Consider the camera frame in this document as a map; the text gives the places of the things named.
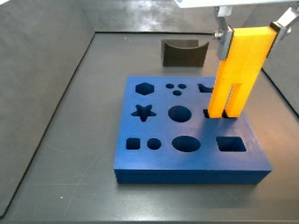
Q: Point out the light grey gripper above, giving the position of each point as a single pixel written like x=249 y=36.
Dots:
x=282 y=26

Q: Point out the yellow double-square peg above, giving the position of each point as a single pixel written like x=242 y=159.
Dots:
x=240 y=70

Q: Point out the black curved holder block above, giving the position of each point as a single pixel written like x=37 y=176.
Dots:
x=183 y=52

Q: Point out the blue shape-sorting board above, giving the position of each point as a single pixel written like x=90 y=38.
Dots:
x=171 y=144

